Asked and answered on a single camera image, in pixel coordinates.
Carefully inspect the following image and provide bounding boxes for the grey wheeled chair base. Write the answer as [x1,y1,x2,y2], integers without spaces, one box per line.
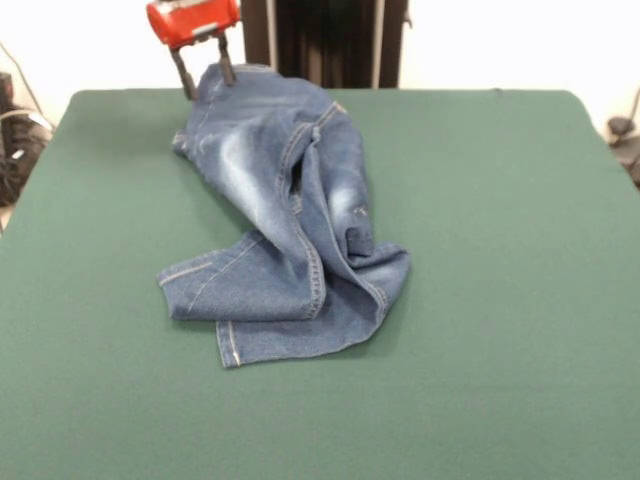
[606,115,640,189]

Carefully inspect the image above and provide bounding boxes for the blue denim jeans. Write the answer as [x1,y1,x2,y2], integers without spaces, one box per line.
[157,62,412,371]

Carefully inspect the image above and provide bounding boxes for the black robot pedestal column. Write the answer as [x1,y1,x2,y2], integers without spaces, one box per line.
[234,0,414,90]

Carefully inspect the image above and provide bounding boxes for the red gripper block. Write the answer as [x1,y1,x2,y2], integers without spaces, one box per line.
[145,0,242,102]

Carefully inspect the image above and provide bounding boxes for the black equipment with cables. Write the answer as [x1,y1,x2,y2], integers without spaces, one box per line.
[0,72,55,207]

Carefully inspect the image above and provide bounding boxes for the dark green table cloth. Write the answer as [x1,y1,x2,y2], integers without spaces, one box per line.
[0,88,640,480]

